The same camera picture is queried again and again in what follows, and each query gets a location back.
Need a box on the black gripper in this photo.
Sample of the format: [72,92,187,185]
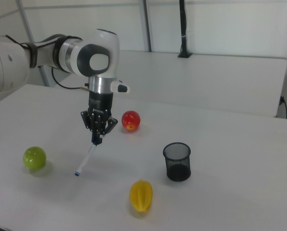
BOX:
[80,92,119,144]

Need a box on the white marker pen blue cap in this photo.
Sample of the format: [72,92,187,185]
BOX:
[74,141,98,177]

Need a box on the black mesh pen cup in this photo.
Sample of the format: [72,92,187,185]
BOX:
[163,141,192,181]

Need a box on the red toy apple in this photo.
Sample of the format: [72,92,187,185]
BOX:
[121,110,141,131]

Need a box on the green toy apple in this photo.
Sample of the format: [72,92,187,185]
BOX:
[23,146,47,170]

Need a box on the yellow toy starfruit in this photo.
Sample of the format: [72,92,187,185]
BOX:
[130,179,154,213]

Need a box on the black pole with clamp base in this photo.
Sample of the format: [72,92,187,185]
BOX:
[177,0,193,58]

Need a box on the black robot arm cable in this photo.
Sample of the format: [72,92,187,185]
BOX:
[0,34,90,91]

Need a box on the black cable with plug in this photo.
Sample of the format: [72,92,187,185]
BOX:
[279,95,287,119]

